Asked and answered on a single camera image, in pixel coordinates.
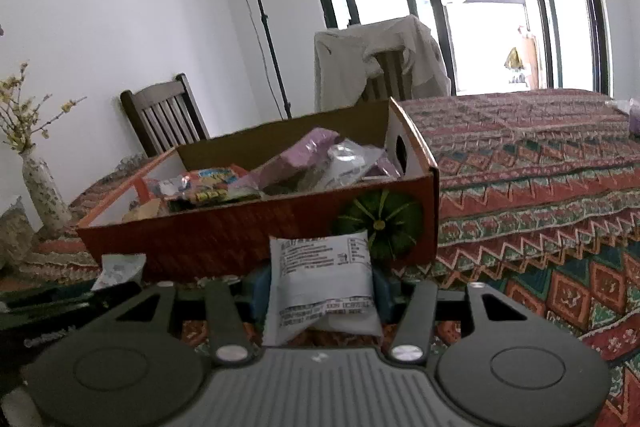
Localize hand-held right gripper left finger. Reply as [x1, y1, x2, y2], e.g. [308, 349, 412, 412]
[112, 268, 275, 367]

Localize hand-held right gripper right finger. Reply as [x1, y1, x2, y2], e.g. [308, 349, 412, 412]
[371, 268, 531, 367]

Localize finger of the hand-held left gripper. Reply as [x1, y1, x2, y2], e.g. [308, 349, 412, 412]
[87, 281, 146, 308]

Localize white printed snack packet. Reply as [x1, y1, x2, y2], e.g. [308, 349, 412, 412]
[261, 231, 383, 349]
[91, 253, 147, 292]

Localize orange cardboard box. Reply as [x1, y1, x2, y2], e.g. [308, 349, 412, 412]
[76, 96, 441, 283]

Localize large red snack bag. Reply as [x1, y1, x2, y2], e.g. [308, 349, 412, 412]
[142, 163, 249, 209]

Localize floral ceramic vase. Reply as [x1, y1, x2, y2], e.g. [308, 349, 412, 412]
[21, 146, 72, 240]

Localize clear plastic snack packet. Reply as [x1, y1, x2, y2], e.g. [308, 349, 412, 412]
[314, 143, 390, 192]

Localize dark wooden chair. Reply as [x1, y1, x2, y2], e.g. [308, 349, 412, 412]
[120, 73, 211, 158]

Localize yellow flower branches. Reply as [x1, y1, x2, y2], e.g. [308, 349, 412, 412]
[0, 62, 88, 155]

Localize wooden chair under jacket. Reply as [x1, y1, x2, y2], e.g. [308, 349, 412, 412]
[362, 49, 416, 102]

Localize beige jacket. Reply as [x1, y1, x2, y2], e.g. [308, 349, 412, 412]
[314, 14, 452, 112]

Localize wooden balcony board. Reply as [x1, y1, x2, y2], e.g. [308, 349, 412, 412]
[517, 27, 541, 90]

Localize black lamp stand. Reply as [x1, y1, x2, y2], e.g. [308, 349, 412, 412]
[220, 0, 293, 120]

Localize black sliding door frame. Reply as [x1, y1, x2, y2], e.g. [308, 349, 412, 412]
[292, 0, 613, 98]

